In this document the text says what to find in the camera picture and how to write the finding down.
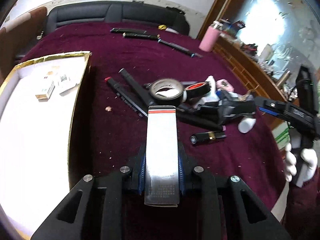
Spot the mirror over dresser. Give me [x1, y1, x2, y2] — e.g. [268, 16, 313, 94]
[221, 0, 319, 82]

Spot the black tape roll red core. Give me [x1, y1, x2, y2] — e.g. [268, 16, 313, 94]
[182, 82, 210, 102]

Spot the white gloved right hand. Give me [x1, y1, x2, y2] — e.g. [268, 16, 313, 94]
[284, 143, 318, 185]

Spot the black gold lipstick tube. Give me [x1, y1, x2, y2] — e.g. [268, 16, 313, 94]
[190, 131, 227, 146]

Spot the yellow object on bed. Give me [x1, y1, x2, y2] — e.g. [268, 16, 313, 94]
[158, 25, 167, 30]

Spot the black pen far left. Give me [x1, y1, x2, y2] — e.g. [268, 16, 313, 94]
[110, 28, 146, 34]

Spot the small white carton in box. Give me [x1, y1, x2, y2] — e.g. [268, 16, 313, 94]
[35, 79, 55, 100]

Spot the pink thermos bottle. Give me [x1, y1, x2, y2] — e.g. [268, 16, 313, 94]
[199, 21, 223, 52]

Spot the black marker pen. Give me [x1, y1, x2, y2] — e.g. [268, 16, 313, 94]
[119, 68, 157, 107]

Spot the white gold-edged storage box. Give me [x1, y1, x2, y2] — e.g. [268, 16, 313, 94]
[1, 51, 91, 239]

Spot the brown wooden nightstand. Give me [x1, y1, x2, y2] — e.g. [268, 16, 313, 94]
[1, 7, 47, 82]

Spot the black leather headboard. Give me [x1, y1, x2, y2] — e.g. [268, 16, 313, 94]
[44, 1, 190, 35]

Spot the black crumpled pouch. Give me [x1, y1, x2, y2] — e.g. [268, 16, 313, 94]
[194, 90, 256, 125]

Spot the black pen gold trim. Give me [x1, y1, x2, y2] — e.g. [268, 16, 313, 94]
[123, 33, 160, 41]

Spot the black pen blue tip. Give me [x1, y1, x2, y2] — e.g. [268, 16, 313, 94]
[158, 39, 203, 58]

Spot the white card in box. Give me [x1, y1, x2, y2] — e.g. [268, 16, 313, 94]
[56, 74, 77, 96]

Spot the grey tape roll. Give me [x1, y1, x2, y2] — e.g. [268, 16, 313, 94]
[149, 79, 184, 106]

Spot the white box red stripe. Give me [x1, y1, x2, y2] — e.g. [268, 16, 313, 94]
[145, 106, 180, 207]

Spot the wooden dresser with clutter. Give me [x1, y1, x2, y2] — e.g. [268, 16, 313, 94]
[213, 33, 286, 102]

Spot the small white plastic bottle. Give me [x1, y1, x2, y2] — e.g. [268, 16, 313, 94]
[238, 116, 256, 134]

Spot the black marker red cap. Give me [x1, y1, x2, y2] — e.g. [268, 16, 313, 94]
[105, 77, 148, 118]

